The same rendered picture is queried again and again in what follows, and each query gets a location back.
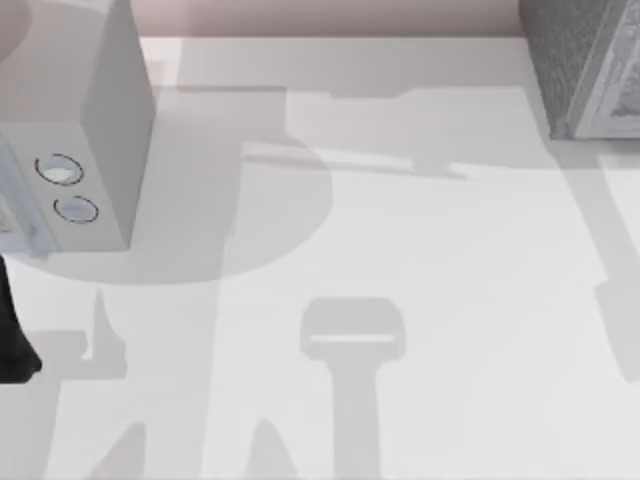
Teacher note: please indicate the pale microwave oven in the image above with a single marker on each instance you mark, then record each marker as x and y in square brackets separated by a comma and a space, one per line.
[100, 150]

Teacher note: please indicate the grey cabinet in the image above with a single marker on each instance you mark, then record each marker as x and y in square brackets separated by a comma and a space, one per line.
[575, 60]

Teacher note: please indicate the large microwave knob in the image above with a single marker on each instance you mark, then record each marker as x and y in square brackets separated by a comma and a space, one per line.
[59, 169]

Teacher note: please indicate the small microwave knob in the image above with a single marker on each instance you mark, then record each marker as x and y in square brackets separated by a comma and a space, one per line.
[76, 209]

